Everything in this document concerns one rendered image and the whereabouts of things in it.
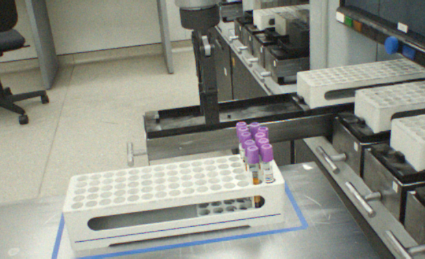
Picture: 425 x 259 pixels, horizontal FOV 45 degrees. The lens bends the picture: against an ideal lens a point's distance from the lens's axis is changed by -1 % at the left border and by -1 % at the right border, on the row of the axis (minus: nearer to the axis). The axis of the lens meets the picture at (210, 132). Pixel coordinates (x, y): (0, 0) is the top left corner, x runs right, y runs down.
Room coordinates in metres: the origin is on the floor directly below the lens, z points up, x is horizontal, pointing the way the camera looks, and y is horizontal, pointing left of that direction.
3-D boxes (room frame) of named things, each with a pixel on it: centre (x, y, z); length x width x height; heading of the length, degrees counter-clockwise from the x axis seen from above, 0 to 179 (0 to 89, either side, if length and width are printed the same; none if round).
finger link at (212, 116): (0.96, 0.00, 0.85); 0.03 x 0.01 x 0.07; 97
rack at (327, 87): (1.07, -0.35, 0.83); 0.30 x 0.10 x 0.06; 97
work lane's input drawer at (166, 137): (1.04, -0.18, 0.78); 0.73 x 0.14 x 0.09; 97
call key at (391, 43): (0.86, -0.33, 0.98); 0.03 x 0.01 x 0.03; 7
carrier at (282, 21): (1.61, -0.26, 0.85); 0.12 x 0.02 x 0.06; 8
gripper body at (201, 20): (0.99, 0.00, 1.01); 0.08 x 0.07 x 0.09; 7
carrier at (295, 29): (1.46, -0.28, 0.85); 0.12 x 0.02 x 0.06; 7
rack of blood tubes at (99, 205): (0.63, 0.06, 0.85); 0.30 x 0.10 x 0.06; 95
